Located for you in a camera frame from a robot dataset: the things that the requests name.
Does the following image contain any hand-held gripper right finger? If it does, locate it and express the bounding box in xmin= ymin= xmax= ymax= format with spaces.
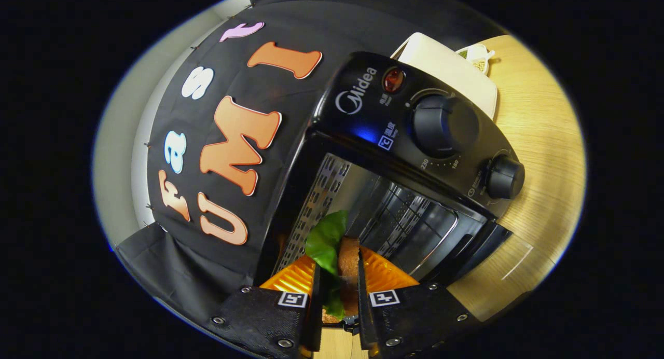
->
xmin=357 ymin=246 xmax=483 ymax=359

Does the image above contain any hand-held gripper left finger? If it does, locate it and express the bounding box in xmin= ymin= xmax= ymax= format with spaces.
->
xmin=207 ymin=255 xmax=322 ymax=359

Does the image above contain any sandwich with green lettuce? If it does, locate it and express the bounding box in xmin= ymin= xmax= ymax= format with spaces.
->
xmin=303 ymin=210 xmax=364 ymax=324

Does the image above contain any black toaster oven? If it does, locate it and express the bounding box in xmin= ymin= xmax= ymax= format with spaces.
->
xmin=254 ymin=51 xmax=535 ymax=318

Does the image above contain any white bread toaster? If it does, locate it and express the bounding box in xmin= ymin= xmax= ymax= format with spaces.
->
xmin=390 ymin=32 xmax=499 ymax=120

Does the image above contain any small white dish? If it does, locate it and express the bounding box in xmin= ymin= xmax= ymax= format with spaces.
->
xmin=456 ymin=44 xmax=495 ymax=75

